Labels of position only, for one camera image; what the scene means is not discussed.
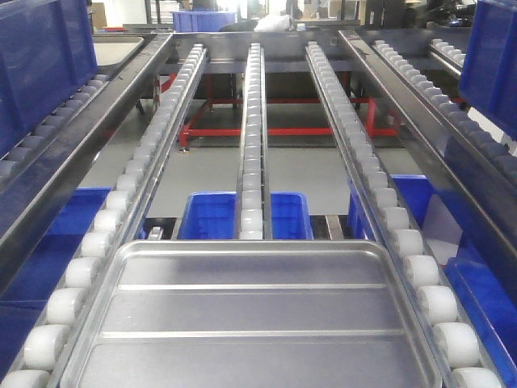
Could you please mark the white roller track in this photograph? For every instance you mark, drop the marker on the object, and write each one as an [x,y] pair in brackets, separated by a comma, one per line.
[252,219]
[460,355]
[141,173]

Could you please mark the blue bin lower left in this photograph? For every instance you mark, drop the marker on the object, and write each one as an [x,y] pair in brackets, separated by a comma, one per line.
[36,262]

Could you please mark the right white roller track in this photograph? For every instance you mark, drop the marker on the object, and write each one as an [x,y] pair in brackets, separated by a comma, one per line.
[460,355]

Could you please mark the left white roller track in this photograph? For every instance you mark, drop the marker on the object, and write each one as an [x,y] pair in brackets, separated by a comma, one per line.
[141,173]

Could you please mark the far right roller track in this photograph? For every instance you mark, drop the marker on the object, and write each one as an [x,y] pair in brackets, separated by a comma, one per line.
[495,152]

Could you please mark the left steel divider rail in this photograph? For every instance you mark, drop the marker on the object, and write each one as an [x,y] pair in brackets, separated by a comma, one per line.
[32,199]

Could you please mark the far left roller track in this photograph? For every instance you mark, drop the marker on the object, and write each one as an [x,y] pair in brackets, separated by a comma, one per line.
[14,161]

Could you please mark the blue bin lower right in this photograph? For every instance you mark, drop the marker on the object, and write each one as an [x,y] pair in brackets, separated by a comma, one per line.
[492,312]

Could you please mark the blue bin upper right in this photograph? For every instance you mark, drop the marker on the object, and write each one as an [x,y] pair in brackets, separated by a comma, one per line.
[488,77]

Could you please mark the blue bin upper left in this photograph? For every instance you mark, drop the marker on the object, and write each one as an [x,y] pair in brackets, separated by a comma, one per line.
[47,54]

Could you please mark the grey tray far left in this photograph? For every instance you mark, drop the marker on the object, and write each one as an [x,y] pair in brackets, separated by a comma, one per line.
[112,50]

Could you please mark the ribbed silver metal tray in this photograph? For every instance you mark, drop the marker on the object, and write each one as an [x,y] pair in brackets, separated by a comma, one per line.
[251,314]

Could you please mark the blue bin below centre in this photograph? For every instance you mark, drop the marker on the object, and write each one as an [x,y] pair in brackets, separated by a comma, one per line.
[210,215]

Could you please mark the steel divider rail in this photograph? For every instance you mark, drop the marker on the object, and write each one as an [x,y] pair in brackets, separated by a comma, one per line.
[32,199]
[480,198]

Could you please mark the distant blue bin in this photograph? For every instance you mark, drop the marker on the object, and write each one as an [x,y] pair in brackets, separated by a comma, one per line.
[202,21]

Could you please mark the right steel divider rail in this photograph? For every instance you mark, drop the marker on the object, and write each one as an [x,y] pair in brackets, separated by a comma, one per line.
[480,198]

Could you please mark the red metal floor frame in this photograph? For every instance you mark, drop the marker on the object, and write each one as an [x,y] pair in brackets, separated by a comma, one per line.
[202,123]

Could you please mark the centre white roller track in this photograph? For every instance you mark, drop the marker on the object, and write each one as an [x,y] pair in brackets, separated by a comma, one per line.
[252,219]

